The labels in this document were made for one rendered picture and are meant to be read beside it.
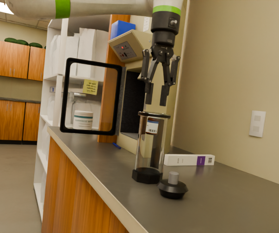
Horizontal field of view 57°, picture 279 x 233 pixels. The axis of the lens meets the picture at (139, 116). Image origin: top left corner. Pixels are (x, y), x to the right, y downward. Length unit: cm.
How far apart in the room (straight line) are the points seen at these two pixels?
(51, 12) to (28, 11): 6
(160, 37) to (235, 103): 65
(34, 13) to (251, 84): 95
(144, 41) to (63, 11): 44
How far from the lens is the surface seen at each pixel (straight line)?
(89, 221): 105
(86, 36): 247
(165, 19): 86
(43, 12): 89
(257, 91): 130
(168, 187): 74
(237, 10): 151
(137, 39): 119
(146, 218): 62
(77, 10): 91
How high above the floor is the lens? 119
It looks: 3 degrees down
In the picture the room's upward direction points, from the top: 6 degrees clockwise
